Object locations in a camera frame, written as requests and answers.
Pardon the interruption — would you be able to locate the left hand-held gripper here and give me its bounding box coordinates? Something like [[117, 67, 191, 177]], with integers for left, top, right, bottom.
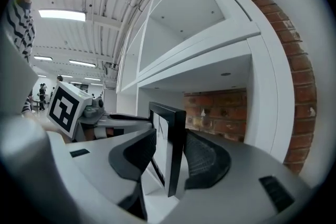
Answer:
[[47, 81, 154, 141]]

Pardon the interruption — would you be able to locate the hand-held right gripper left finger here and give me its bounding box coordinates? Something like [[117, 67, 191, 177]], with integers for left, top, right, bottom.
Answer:
[[48, 127, 158, 224]]

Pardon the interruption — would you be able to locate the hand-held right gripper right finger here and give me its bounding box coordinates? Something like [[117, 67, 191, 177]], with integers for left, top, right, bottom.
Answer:
[[154, 128, 313, 224]]

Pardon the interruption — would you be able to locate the black picture frame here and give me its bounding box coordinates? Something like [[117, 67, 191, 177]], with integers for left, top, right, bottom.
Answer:
[[148, 101, 187, 198]]

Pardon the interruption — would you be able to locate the white cubby shelf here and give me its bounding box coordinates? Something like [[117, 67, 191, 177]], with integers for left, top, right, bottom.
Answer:
[[136, 34, 295, 165]]

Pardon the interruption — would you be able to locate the large ceiling light panel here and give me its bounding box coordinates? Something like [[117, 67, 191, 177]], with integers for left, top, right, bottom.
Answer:
[[38, 9, 87, 23]]

